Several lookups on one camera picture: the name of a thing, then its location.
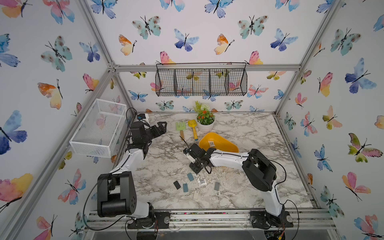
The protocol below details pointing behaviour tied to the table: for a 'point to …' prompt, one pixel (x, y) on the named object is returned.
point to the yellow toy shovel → (193, 123)
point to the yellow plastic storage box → (221, 143)
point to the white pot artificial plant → (205, 118)
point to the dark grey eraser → (177, 185)
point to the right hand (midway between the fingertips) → (194, 164)
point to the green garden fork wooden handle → (181, 127)
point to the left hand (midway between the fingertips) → (162, 123)
